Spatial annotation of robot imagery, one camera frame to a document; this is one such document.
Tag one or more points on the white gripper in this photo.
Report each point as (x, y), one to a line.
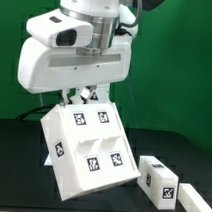
(43, 69)

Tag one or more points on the white cabinet door panel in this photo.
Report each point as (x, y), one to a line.
(114, 153)

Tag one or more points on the white door panel front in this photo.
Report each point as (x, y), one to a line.
(77, 166)

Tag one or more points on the white cabinet box body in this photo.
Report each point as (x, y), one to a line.
(49, 124)

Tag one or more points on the white cabinet block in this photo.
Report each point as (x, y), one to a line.
(158, 182)

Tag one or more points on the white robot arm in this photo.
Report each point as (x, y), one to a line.
(110, 19)

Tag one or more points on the white marker sheet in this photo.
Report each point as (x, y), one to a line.
(48, 161)

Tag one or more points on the white bar piece right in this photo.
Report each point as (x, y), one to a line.
(191, 200)

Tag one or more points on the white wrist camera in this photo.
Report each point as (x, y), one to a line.
(55, 29)

